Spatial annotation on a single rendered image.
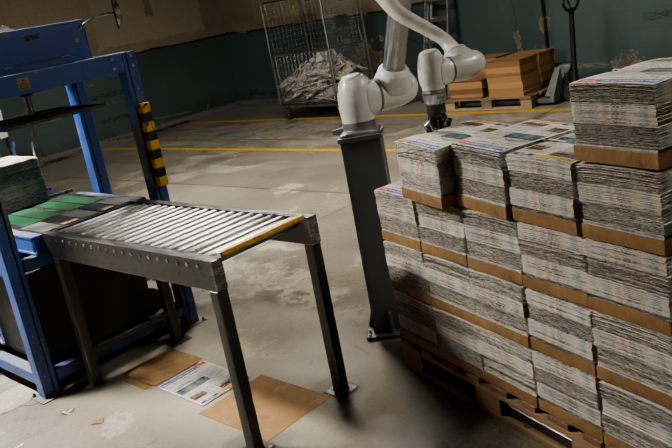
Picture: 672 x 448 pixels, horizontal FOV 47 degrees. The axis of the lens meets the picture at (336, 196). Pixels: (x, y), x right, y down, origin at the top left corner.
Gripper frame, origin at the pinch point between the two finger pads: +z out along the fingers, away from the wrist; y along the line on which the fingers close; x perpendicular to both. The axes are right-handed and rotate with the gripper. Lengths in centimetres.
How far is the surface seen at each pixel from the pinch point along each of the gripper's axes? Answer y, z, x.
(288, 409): -75, 97, 28
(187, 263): -104, 19, 23
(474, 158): -18.0, -8.7, -43.9
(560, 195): -18, -3, -83
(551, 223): -19, 7, -79
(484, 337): -18, 61, -38
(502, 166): -18, -8, -58
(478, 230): -17.8, 18.0, -41.3
